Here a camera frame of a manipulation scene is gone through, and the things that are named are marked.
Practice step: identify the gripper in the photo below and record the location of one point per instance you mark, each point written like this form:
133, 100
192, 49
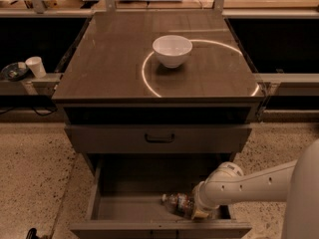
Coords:
199, 199

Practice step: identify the clear plastic water bottle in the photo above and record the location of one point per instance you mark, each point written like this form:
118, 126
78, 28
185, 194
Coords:
179, 204

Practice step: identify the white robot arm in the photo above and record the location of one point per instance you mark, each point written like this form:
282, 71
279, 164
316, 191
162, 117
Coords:
295, 182

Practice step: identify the open middle drawer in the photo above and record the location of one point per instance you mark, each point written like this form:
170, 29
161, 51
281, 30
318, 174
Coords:
125, 202

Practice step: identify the grey drawer cabinet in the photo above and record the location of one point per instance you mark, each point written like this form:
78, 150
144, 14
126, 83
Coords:
115, 78

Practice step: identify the white ceramic bowl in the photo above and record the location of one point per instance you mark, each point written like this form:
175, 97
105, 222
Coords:
172, 50

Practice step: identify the white paper cup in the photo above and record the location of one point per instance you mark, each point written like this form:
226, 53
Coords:
36, 66

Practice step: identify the dark small dish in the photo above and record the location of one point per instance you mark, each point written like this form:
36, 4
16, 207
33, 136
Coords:
15, 71

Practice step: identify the black drawer handle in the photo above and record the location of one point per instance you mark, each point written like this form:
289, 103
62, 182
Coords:
159, 139

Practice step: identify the grey metal rail frame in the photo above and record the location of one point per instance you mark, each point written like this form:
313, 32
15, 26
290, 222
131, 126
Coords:
31, 86

